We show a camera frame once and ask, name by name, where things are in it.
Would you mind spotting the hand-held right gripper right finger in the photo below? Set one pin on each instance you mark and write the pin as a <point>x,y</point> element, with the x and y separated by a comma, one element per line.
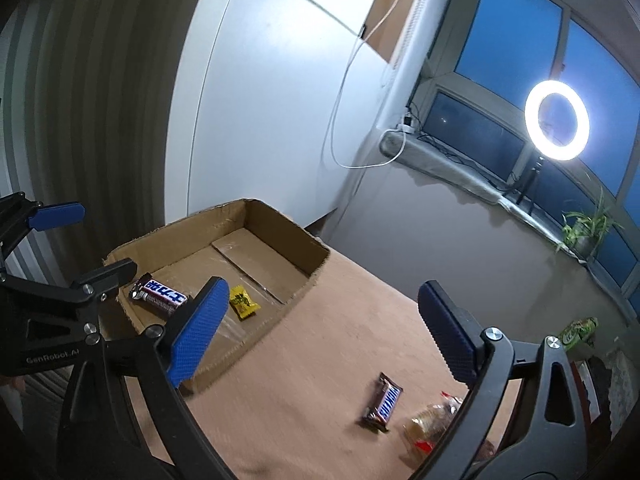
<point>450,332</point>

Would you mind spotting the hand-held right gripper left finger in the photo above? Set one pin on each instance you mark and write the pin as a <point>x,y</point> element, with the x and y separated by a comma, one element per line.
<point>196,332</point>

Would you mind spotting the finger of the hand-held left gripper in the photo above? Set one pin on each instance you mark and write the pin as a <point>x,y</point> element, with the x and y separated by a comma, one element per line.
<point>55,216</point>
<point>107,277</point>

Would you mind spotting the brown cardboard box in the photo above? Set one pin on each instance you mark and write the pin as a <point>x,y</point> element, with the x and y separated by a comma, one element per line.
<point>260,240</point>

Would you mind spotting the dark blue candy bar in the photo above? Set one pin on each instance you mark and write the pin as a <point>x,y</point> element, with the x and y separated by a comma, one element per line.
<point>160,294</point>

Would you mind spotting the yellow candy packet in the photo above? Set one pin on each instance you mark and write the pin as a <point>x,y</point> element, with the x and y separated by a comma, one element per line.
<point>242,304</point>

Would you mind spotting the clear bag of sliced bread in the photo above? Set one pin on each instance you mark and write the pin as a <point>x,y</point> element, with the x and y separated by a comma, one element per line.
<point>430,420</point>

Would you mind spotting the brown chocolate bar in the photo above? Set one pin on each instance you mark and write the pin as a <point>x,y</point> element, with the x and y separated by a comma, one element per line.
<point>384,402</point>

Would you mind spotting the green carton box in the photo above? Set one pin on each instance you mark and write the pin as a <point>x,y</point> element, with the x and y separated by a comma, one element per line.
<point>577,332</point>

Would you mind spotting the red box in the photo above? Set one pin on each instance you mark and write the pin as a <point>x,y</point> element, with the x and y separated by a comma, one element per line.
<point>592,395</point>

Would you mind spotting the potted green plant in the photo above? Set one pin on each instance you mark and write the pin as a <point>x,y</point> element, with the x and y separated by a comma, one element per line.
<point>582,232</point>

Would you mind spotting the black tripod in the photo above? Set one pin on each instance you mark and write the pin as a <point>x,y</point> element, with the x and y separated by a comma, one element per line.
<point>527,180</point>

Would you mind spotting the white lace cloth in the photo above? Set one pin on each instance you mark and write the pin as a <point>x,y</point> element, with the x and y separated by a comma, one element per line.
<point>617,375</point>

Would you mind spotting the grey windowsill cover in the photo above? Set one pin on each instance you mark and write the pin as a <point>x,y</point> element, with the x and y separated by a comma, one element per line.
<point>435,160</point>

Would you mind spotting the white power strip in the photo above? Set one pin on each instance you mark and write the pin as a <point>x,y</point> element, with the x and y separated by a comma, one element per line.
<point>407,124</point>

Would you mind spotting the white wardrobe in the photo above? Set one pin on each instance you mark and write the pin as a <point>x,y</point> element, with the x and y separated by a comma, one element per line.
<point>275,85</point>

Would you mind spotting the window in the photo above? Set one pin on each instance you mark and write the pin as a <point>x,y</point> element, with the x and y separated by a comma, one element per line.
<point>520,20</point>

